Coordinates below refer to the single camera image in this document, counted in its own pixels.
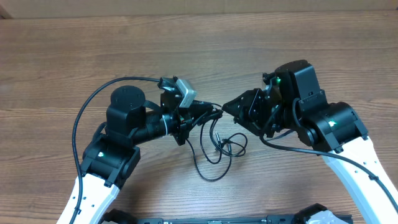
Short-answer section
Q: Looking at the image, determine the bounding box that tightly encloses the thin black USB cable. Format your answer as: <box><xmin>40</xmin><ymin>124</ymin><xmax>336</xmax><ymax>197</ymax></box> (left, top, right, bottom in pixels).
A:
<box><xmin>185</xmin><ymin>118</ymin><xmax>249</xmax><ymax>182</ymax></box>

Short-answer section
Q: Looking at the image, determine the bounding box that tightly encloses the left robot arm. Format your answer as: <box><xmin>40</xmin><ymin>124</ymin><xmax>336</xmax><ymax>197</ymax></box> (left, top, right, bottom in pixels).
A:
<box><xmin>58</xmin><ymin>85</ymin><xmax>221</xmax><ymax>223</ymax></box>

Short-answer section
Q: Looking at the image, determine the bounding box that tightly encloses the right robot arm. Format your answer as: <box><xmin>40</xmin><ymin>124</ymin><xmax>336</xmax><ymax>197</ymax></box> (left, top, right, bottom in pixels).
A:
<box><xmin>222</xmin><ymin>60</ymin><xmax>397</xmax><ymax>223</ymax></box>

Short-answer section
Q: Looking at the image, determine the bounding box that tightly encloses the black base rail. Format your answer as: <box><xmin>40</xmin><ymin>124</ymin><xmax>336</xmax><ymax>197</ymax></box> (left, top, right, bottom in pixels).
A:
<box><xmin>99</xmin><ymin>202</ymin><xmax>354</xmax><ymax>224</ymax></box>

